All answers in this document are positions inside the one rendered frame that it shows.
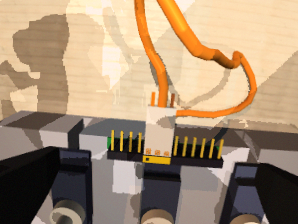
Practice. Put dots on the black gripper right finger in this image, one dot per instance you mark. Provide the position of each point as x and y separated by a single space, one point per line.
278 194

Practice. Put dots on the black pin header strip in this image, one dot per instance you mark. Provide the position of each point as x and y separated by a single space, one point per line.
179 160

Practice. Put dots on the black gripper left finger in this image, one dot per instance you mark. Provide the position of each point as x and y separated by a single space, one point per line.
25 181

